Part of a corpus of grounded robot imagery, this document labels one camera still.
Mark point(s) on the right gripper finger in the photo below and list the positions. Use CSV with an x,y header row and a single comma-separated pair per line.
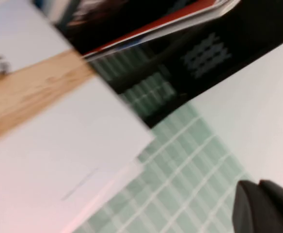
x,y
265,211

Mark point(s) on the white AgileX robot brochure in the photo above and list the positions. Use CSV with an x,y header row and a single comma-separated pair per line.
x,y
59,133

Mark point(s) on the black plastic book holder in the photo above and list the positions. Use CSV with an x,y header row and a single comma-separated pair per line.
x,y
240,36

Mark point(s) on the HEEC show catalogue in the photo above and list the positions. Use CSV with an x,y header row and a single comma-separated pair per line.
x,y
102,194

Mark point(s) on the red cover booklet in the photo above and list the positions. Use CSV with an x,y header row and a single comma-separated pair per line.
x,y
141,31

